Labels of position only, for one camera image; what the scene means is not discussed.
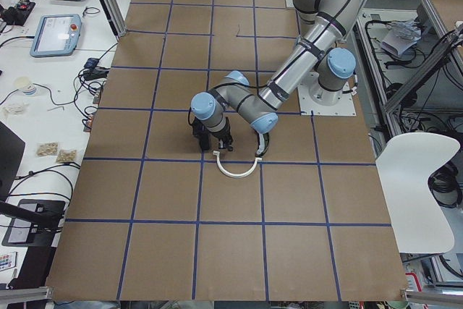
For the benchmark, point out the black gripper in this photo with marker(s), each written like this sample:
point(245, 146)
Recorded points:
point(226, 134)

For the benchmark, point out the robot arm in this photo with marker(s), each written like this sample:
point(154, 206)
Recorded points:
point(332, 20)

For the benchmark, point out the white curved plastic part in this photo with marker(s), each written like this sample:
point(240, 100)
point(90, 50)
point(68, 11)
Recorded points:
point(236, 171)

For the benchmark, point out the small blue device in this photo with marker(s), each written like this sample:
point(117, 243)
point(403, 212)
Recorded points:
point(91, 63)

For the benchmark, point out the lower teach pendant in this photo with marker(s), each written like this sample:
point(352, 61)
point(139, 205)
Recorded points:
point(56, 35)

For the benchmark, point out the white chair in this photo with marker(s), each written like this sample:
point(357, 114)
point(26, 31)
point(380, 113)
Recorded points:
point(404, 167)

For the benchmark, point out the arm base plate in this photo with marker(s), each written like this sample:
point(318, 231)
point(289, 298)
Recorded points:
point(316, 101)

